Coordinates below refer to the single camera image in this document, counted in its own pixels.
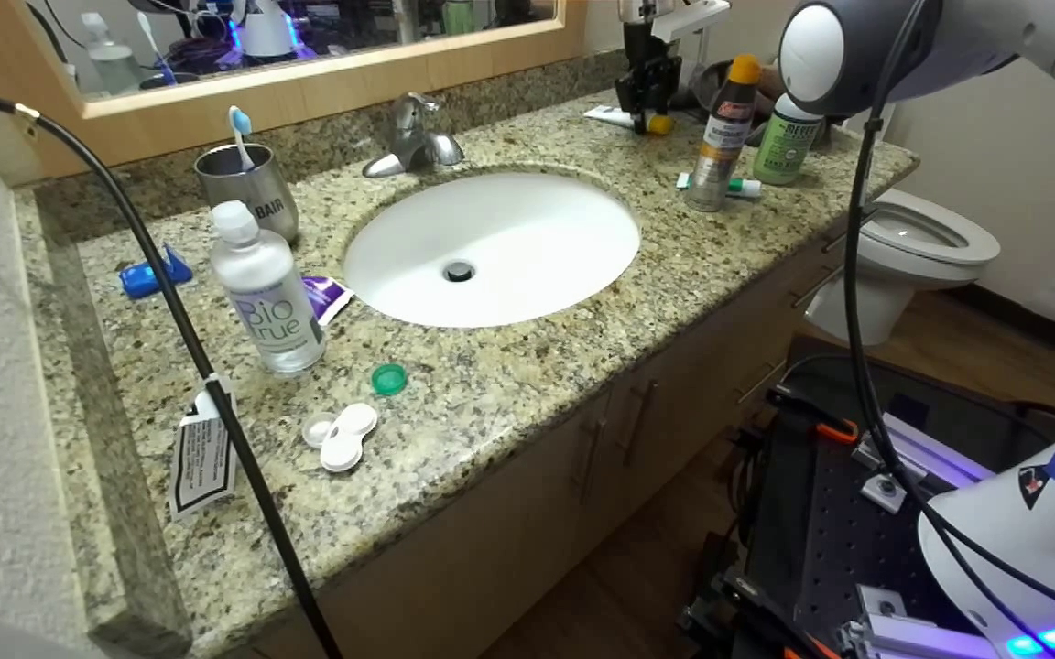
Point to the green toothpaste tube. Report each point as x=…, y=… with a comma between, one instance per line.
x=744, y=188

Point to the small blue plastic item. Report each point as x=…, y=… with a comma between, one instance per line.
x=146, y=279

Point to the white contact lens case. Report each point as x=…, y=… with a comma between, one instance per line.
x=341, y=438

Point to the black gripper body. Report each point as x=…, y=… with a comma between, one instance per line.
x=649, y=66

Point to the chrome sink faucet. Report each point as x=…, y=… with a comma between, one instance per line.
x=418, y=140

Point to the orange black clamp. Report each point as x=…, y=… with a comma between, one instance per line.
x=842, y=429

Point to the clear contact solution bottle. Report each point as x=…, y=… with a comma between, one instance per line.
x=268, y=306

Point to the blue white toothbrush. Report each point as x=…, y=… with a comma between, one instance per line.
x=239, y=130

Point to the wooden vanity cabinet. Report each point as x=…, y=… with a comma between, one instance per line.
x=494, y=526

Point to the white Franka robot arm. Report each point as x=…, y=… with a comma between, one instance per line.
x=1028, y=535

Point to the green label soap pump bottle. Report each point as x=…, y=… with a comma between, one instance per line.
x=788, y=149

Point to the purple white packet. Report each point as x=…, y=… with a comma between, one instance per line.
x=330, y=296

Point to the yellow cap white squeeze tube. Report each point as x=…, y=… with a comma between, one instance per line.
x=605, y=118

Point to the grey metal cup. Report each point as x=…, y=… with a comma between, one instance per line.
x=256, y=188

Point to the wood framed wall mirror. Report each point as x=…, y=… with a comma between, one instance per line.
x=311, y=77

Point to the green round lens cap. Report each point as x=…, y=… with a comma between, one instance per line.
x=389, y=378

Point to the black robot table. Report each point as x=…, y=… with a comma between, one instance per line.
x=821, y=526

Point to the white toilet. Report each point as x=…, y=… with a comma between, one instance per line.
x=918, y=240

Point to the white oval sink basin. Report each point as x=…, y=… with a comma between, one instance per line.
x=529, y=240

